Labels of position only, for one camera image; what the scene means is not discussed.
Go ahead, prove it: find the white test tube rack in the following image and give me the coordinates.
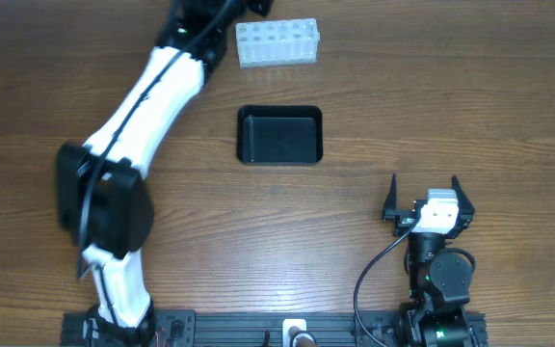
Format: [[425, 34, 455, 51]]
[[234, 17, 322, 70]]

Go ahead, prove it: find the black cable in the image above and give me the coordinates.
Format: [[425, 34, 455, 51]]
[[75, 0, 236, 281], [353, 219, 423, 347]]

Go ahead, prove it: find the black tray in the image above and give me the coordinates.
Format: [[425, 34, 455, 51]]
[[235, 103, 325, 168]]

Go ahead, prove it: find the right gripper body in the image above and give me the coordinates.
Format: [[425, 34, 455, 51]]
[[382, 207, 475, 239]]

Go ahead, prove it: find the mounting rail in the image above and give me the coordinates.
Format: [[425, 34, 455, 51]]
[[60, 309, 489, 347]]

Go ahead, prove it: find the clear test tube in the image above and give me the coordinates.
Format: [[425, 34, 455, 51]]
[[244, 115, 256, 164]]

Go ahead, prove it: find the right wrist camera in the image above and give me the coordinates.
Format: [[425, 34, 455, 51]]
[[414, 188, 461, 235]]

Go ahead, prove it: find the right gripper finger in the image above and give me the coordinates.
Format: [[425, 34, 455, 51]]
[[450, 174, 477, 217], [382, 173, 399, 212]]

